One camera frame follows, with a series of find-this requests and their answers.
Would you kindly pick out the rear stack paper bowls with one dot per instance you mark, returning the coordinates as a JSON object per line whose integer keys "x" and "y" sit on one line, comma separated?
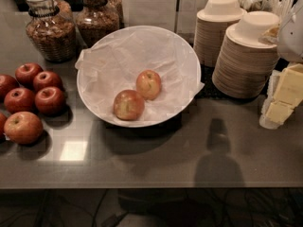
{"x": 211, "y": 23}

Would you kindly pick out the red apple top left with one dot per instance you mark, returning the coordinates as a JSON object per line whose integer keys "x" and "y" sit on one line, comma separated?
{"x": 26, "y": 73}

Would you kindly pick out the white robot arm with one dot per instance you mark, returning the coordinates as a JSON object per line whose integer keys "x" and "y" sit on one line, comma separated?
{"x": 290, "y": 35}

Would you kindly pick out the red apple far left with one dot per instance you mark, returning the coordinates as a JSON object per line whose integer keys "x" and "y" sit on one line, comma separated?
{"x": 7, "y": 83}

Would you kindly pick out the stack paper bowls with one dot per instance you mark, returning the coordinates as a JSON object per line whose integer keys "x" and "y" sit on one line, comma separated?
{"x": 211, "y": 23}
{"x": 245, "y": 63}

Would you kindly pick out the glass granola jar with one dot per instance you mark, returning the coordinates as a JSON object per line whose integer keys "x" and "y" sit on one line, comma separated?
{"x": 50, "y": 31}
{"x": 97, "y": 19}

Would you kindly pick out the red apple centre right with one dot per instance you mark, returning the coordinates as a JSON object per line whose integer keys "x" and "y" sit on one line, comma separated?
{"x": 50, "y": 100}

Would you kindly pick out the red apple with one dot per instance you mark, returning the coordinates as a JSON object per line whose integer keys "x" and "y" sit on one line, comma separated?
{"x": 47, "y": 79}
{"x": 26, "y": 73}
{"x": 20, "y": 100}
{"x": 50, "y": 100}
{"x": 7, "y": 83}

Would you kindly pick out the red apple top middle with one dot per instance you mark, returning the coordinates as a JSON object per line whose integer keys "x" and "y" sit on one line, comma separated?
{"x": 47, "y": 79}

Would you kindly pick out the white paper liner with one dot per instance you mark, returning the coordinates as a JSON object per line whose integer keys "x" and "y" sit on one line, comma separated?
{"x": 120, "y": 60}

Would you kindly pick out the red apple left edge low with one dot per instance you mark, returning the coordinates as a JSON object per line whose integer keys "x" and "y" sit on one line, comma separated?
{"x": 3, "y": 120}

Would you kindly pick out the yellow-red apple in bowl front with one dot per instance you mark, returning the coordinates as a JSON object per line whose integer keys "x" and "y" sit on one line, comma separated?
{"x": 128, "y": 105}

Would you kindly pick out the white bowl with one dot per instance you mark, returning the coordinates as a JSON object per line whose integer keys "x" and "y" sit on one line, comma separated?
{"x": 104, "y": 111}

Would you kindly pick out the white paper sign left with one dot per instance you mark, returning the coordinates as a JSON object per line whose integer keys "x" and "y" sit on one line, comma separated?
{"x": 149, "y": 13}

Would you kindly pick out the front stack paper bowls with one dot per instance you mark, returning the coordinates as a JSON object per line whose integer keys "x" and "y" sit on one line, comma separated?
{"x": 245, "y": 63}

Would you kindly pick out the glass granola jar left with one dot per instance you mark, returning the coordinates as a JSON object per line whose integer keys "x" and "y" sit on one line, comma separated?
{"x": 50, "y": 31}

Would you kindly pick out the red apple centre left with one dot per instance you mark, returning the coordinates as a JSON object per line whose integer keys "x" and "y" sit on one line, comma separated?
{"x": 20, "y": 100}

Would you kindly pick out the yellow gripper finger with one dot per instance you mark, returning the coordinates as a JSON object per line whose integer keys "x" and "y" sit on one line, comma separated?
{"x": 269, "y": 36}
{"x": 284, "y": 94}

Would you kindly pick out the glass granola jar right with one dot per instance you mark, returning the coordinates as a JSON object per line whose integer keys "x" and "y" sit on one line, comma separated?
{"x": 97, "y": 19}

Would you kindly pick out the yellow-red apple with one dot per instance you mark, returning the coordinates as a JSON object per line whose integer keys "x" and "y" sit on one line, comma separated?
{"x": 148, "y": 84}
{"x": 128, "y": 105}
{"x": 23, "y": 128}

